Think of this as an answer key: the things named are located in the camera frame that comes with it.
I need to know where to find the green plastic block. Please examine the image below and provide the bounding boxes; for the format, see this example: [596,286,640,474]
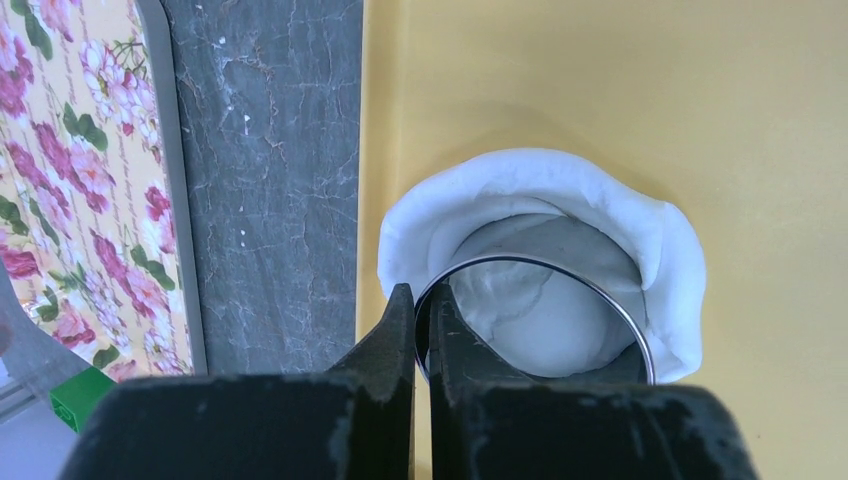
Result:
[49,367,116,433]

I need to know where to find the white dough ball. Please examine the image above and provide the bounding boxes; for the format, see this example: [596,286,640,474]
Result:
[376,148,707,383]

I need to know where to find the round metal cutter ring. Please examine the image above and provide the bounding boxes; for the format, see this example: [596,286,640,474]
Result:
[413,253,657,387]

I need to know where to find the yellow cutting mat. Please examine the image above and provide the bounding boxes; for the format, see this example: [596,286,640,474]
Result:
[356,1,847,479]

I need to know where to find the floral pattern tray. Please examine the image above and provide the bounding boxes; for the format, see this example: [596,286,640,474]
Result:
[1,1,208,381]

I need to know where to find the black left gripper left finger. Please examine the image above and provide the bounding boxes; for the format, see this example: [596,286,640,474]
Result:
[61,284,415,479]

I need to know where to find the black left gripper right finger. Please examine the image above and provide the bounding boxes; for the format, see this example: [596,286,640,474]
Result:
[427,285,757,479]

